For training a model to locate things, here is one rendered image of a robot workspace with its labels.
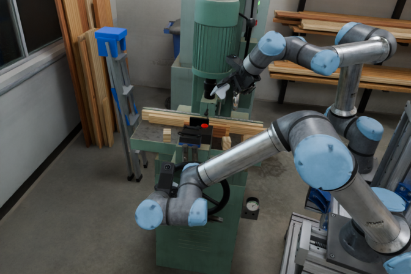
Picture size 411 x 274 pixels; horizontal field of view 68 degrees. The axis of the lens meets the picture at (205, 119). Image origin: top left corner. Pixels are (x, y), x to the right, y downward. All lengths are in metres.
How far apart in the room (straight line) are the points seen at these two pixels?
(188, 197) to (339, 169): 0.41
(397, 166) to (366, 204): 0.45
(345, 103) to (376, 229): 0.72
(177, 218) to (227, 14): 0.75
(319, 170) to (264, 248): 1.50
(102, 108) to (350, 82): 2.02
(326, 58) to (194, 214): 0.59
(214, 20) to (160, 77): 2.83
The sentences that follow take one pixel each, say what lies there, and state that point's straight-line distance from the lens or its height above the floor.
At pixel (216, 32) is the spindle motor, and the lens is 1.22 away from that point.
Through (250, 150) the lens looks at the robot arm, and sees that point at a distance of 0.87.
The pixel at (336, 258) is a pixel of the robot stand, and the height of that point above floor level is 0.82.
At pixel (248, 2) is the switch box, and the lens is 1.55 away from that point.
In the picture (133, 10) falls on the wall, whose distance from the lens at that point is 3.83.
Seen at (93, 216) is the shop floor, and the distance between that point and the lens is 2.33.
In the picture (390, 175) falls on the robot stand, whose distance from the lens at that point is 1.32.
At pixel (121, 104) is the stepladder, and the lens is 2.18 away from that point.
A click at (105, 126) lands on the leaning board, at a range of 2.87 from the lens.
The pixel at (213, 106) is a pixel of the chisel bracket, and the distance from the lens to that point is 1.37.
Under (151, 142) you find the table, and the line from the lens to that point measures 1.39.
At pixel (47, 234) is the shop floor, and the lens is 2.32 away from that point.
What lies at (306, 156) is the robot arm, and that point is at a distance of 0.70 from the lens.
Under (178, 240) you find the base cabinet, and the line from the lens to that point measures 1.80.
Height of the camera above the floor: 1.69
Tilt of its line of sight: 30 degrees down
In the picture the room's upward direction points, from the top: 5 degrees clockwise
